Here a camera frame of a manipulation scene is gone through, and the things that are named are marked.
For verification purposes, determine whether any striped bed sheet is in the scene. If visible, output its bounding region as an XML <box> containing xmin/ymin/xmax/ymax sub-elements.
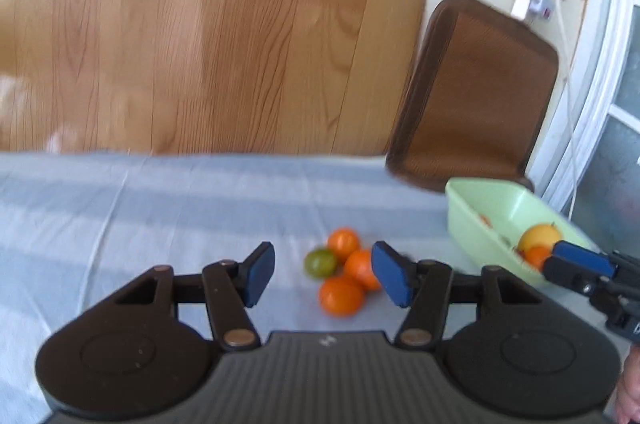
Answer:
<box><xmin>0</xmin><ymin>151</ymin><xmax>640</xmax><ymax>424</ymax></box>

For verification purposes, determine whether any wood-grain sheet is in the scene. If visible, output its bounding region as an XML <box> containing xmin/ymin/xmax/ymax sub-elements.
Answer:
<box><xmin>0</xmin><ymin>0</ymin><xmax>446</xmax><ymax>156</ymax></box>

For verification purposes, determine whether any white charger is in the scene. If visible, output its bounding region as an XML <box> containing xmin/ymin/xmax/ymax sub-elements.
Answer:
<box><xmin>511</xmin><ymin>0</ymin><xmax>556</xmax><ymax>23</ymax></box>

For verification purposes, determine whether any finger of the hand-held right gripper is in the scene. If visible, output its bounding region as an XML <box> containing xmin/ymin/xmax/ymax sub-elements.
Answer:
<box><xmin>542</xmin><ymin>256</ymin><xmax>603</xmax><ymax>299</ymax></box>
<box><xmin>552</xmin><ymin>240</ymin><xmax>617</xmax><ymax>279</ymax></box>

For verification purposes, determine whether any white window frame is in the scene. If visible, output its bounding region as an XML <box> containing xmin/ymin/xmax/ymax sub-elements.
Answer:
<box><xmin>542</xmin><ymin>0</ymin><xmax>640</xmax><ymax>225</ymax></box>

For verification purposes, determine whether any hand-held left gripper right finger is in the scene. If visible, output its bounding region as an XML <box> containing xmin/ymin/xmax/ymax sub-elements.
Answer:
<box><xmin>371</xmin><ymin>241</ymin><xmax>556</xmax><ymax>347</ymax></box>

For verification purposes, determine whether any spotted orange mandarin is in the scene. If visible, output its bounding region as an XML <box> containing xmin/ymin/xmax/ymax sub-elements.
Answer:
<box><xmin>319</xmin><ymin>276</ymin><xmax>365</xmax><ymax>317</ymax></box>

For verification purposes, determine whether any light green plastic basin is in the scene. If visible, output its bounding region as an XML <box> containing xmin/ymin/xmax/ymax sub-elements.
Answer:
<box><xmin>445</xmin><ymin>177</ymin><xmax>601</xmax><ymax>289</ymax></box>

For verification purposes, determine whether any brown woven seat mat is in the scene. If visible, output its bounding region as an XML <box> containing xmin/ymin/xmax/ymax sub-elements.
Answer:
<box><xmin>385</xmin><ymin>0</ymin><xmax>559</xmax><ymax>193</ymax></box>

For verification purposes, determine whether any person's right hand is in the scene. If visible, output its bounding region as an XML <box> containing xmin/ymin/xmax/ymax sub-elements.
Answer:
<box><xmin>615</xmin><ymin>349</ymin><xmax>640</xmax><ymax>424</ymax></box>

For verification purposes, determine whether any green tomato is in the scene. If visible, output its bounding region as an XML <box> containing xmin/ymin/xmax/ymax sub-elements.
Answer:
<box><xmin>304</xmin><ymin>248</ymin><xmax>338</xmax><ymax>279</ymax></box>

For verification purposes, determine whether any white cable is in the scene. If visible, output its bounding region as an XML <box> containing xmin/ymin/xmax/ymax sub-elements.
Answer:
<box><xmin>551</xmin><ymin>0</ymin><xmax>582</xmax><ymax>221</ymax></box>

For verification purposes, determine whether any yellow grapefruit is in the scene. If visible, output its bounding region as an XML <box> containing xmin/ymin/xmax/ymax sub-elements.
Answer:
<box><xmin>517</xmin><ymin>224</ymin><xmax>563</xmax><ymax>255</ymax></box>

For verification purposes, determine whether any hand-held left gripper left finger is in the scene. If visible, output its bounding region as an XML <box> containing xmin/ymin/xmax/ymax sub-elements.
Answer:
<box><xmin>85</xmin><ymin>242</ymin><xmax>276</xmax><ymax>351</ymax></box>

